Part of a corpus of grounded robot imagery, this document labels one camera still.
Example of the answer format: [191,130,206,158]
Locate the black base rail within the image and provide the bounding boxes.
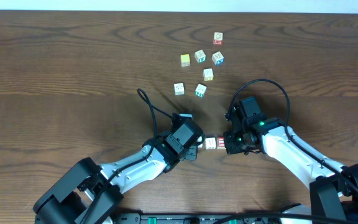
[111,213,312,224]

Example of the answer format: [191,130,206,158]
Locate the teal letter wooden block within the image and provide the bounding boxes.
[195,50,206,63]

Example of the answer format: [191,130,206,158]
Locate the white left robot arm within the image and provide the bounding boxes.
[33,132,204,223]

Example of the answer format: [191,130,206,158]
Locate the red M wooden block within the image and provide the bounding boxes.
[213,32,223,45]

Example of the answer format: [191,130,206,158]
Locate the yellow wooden block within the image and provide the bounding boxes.
[180,54,190,67]

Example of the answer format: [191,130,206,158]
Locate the red U wooden block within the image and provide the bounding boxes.
[216,137,226,149]

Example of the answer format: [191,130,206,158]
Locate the plain white wooden block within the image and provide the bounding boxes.
[174,83,185,96]

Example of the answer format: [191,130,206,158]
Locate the blue letter wooden block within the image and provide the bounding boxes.
[212,52,224,66]

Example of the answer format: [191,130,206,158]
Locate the orange letter wooden block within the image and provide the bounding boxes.
[203,68,214,81]

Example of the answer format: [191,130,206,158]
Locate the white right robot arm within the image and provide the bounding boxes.
[224,98,358,223]

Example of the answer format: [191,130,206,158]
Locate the green duck wooden block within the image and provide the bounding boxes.
[197,136,204,148]

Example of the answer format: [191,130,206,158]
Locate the green N wooden block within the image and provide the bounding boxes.
[195,84,207,98]

